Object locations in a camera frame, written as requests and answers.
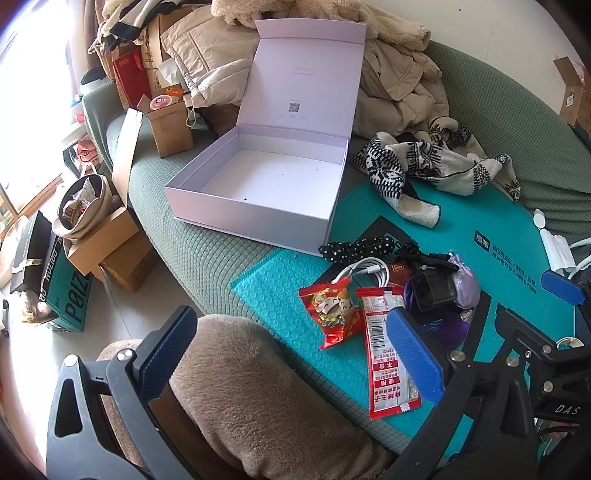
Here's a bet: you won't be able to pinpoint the white paper sheet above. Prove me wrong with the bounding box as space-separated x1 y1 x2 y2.
157 58 183 88

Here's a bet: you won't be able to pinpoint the stacked cardboard boxes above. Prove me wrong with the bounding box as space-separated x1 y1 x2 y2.
62 108 155 292

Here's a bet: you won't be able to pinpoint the purple tassel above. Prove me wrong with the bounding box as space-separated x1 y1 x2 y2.
403 281 472 349

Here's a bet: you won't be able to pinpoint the beige puffer jacket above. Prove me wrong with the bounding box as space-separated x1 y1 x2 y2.
159 7 259 109

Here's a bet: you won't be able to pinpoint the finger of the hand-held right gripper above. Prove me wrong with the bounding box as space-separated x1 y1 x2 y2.
495 305 560 366
540 269 591 307

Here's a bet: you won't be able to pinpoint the khaki coat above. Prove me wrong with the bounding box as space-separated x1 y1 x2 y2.
353 37 451 139

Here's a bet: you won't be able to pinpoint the tall cardboard box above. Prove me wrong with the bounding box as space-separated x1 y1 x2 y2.
141 11 195 88

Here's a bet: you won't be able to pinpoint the dark red sachet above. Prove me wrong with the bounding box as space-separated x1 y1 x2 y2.
388 261 419 287

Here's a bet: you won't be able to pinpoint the red box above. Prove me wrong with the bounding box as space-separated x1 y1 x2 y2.
112 48 151 112

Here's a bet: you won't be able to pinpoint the grey translucent case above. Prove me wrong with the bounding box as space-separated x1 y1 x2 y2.
411 268 458 315

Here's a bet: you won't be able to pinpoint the teal black box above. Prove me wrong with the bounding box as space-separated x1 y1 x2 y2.
44 235 93 333

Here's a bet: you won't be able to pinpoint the lavender gift box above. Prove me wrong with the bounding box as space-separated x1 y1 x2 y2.
164 18 368 258

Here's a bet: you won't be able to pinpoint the lavender drawstring pouch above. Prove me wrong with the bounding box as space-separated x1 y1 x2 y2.
445 253 481 309

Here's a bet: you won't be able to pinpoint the beige cap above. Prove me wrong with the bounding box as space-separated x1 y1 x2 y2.
52 174 114 241

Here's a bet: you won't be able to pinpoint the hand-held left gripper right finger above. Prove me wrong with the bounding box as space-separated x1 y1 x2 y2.
385 307 541 480

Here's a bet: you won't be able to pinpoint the brown fleece blanket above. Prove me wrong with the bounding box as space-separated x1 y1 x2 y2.
95 314 393 480

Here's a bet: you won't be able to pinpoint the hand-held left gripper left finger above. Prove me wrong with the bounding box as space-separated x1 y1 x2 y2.
46 305 198 480

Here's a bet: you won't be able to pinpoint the black white striped garment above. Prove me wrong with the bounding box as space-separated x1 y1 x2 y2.
99 0 162 51

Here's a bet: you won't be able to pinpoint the white cable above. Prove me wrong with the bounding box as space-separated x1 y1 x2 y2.
330 257 391 289

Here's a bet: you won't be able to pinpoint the teal bubble mailer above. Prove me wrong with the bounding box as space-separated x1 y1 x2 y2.
231 178 591 462

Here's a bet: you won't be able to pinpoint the black white patterned scarf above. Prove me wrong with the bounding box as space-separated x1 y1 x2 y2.
348 117 522 229

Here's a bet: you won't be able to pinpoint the black cord bundle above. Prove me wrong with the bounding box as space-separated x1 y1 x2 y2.
394 244 455 269

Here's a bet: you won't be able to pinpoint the black polka dot scrunchie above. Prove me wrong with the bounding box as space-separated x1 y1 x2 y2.
318 235 393 264

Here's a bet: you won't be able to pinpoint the open cardboard box white label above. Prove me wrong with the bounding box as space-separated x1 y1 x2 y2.
553 55 591 127

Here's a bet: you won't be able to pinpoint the pink toy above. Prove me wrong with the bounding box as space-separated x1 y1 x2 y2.
76 136 100 174

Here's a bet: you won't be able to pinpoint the small open cardboard box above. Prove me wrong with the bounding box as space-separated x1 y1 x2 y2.
136 95 197 159

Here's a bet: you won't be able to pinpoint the red white long snack packet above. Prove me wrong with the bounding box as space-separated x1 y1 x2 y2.
355 285 422 421

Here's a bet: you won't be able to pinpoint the white tube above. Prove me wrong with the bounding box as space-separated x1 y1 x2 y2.
533 209 578 271

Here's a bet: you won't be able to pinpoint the red cartoon snack packet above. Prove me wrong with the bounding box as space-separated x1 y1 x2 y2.
298 284 365 350

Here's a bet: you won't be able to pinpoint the green sofa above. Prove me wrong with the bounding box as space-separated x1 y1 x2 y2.
81 39 591 462

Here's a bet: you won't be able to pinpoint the brown pillow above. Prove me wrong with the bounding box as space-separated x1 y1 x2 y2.
203 104 241 139

